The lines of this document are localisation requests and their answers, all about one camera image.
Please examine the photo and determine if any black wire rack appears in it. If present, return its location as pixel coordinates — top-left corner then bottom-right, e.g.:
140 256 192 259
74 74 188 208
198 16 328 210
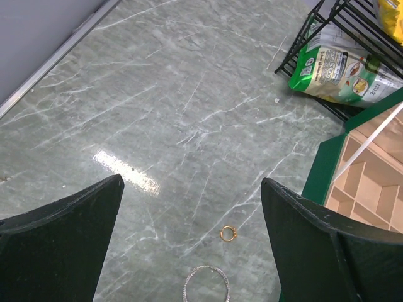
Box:
275 1 402 121

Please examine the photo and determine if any green jewelry box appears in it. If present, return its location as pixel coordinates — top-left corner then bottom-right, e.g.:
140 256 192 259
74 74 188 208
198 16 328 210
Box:
302 90 402 233

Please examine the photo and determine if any silver bangle bracelet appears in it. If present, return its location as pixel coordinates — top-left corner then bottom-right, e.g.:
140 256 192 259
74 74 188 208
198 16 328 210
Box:
183 266 230 302

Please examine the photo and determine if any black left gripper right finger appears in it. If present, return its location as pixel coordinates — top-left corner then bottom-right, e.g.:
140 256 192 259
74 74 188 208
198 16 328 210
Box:
261 178 402 301

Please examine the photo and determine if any green snack bag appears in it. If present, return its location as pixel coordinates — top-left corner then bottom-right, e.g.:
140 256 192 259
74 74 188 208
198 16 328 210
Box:
288 23 402 108

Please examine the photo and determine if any gold ring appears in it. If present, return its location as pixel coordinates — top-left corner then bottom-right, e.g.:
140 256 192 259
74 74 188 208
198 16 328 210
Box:
220 225 239 243

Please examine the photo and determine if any yellow chips bag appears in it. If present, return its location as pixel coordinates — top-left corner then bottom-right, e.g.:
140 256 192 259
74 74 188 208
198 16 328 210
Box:
375 0 402 45

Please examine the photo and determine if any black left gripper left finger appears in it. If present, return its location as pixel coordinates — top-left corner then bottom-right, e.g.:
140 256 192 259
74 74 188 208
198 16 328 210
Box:
1 174 124 301

